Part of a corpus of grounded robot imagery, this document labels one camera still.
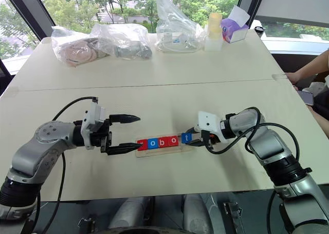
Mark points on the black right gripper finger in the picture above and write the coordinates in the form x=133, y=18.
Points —
x=192, y=130
x=197, y=143

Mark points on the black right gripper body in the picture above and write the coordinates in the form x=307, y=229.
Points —
x=209, y=141

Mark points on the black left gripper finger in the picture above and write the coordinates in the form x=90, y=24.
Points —
x=120, y=149
x=124, y=118

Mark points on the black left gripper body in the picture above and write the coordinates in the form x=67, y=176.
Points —
x=102, y=136

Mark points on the blue letter t block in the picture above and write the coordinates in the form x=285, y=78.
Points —
x=186, y=137

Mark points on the red letter o block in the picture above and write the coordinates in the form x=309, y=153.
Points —
x=173, y=141

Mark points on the red letter r block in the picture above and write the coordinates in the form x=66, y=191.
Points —
x=144, y=146

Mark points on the blue letter o block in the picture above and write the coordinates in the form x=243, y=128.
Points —
x=152, y=144

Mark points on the red letter b block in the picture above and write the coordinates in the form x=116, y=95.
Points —
x=162, y=143

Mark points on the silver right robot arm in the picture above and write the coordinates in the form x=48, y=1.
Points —
x=267, y=144

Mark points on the person's bare forearm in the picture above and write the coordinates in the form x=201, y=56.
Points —
x=313, y=64

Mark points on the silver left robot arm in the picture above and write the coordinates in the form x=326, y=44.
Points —
x=38, y=146

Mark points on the person's bare hand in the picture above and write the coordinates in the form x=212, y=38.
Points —
x=293, y=78

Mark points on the wooden letter tile holder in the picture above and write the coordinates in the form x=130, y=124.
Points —
x=159, y=153

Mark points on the grey rounded shape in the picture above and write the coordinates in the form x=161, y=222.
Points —
x=131, y=213
x=196, y=213

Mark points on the plastic bag with grey item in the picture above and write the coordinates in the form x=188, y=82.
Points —
x=128, y=51

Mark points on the plastic bag with pink items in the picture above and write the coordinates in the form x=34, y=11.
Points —
x=77, y=52

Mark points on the tall clear plastic bag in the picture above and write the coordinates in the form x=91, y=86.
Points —
x=174, y=38

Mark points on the translucent yellowish plastic container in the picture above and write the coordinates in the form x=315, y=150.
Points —
x=212, y=38

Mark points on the smartphone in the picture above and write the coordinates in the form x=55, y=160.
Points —
x=306, y=97

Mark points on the purple cartoon tissue box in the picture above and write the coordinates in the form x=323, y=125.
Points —
x=231, y=29

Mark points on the seated person's clothed body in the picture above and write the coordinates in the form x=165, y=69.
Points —
x=321, y=110

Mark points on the small black round object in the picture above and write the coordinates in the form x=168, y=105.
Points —
x=259, y=29

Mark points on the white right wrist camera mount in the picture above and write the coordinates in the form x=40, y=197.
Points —
x=208, y=121

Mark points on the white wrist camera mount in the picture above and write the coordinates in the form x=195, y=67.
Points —
x=95, y=115
x=208, y=121

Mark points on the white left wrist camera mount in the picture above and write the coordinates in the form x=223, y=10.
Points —
x=95, y=115

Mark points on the black metal bracket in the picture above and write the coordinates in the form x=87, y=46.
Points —
x=87, y=223
x=233, y=213

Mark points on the black window frame post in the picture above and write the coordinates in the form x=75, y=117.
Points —
x=28, y=10
x=248, y=2

